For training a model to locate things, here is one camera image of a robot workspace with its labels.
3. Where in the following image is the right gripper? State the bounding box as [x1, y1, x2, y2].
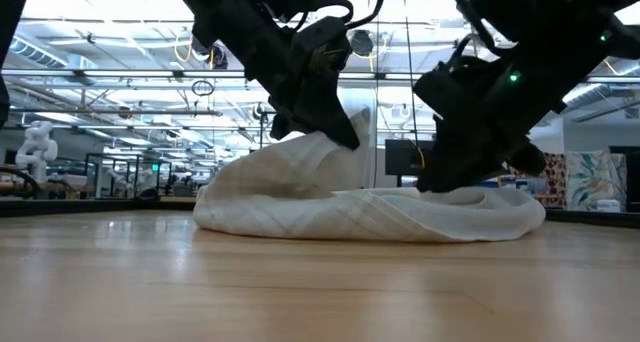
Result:
[416, 61, 547, 193]

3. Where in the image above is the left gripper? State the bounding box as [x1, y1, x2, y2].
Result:
[249, 31, 361, 151]

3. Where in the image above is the white plaid towel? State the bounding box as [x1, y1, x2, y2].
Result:
[193, 106, 547, 244]

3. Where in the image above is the black monitor on stand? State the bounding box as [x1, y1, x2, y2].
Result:
[384, 139, 436, 177]

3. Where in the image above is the brown patterned panel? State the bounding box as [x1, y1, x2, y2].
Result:
[542, 151, 569, 209]

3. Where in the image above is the floral patterned panel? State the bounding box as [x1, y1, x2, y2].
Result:
[564, 149, 627, 212]

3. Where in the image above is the black cabinet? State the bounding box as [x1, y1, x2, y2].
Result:
[607, 145, 640, 213]

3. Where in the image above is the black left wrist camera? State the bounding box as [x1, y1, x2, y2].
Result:
[291, 16, 353, 83]

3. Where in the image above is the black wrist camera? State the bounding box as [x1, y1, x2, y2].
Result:
[291, 16, 353, 83]
[412, 56, 484, 117]

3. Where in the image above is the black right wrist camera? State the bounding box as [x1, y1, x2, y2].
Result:
[412, 56, 484, 117]

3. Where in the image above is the black hanging cable ring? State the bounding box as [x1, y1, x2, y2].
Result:
[191, 79, 216, 98]

